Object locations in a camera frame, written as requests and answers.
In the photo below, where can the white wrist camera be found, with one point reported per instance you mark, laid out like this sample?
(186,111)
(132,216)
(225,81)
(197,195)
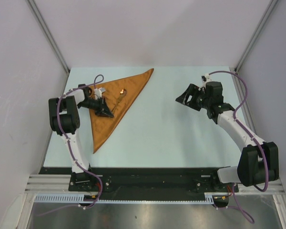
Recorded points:
(205,79)
(98,92)

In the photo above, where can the gold fork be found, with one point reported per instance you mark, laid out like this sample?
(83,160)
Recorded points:
(114,108)

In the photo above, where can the aluminium frame rail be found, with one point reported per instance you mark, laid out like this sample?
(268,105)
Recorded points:
(48,184)

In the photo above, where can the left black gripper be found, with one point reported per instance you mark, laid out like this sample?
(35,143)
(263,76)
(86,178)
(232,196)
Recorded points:
(105,111)

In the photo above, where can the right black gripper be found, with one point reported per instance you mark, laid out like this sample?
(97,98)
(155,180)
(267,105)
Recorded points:
(193,90)

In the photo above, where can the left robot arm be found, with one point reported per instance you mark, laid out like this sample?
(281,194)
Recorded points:
(65,119)

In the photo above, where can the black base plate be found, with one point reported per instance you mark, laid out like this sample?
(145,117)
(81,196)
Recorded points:
(145,184)

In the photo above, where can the orange cloth napkin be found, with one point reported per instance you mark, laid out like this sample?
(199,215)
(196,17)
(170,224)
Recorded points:
(103,127)

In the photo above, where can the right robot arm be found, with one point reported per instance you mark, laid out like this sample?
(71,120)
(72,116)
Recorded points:
(258,163)

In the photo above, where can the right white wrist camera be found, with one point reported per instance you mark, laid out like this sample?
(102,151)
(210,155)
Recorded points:
(205,79)

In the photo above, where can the copper spoon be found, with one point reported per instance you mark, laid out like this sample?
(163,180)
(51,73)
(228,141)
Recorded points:
(123,93)

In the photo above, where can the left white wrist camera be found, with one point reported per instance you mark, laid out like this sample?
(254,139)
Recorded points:
(98,92)

